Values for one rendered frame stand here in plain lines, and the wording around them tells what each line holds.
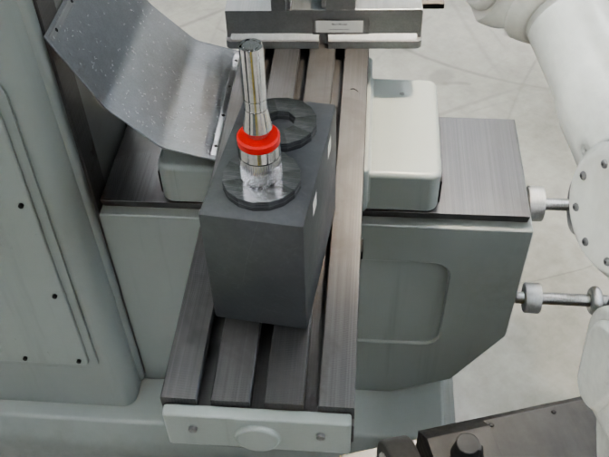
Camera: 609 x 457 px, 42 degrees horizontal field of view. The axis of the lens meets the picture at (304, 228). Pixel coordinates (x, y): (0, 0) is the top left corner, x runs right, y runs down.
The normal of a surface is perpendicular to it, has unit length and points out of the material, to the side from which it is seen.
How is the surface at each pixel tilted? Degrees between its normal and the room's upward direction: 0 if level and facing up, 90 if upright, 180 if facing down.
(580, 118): 71
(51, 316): 88
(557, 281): 0
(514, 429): 0
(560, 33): 56
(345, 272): 0
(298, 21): 90
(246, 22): 90
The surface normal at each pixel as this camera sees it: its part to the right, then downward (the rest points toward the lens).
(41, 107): 0.60, 0.55
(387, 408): -0.02, -0.69
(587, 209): -0.96, 0.15
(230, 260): -0.19, 0.72
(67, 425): -0.08, 0.41
